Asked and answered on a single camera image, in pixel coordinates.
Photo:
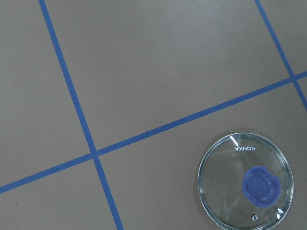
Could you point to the glass lid blue knob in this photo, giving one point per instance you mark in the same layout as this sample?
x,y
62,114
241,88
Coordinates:
x,y
245,182

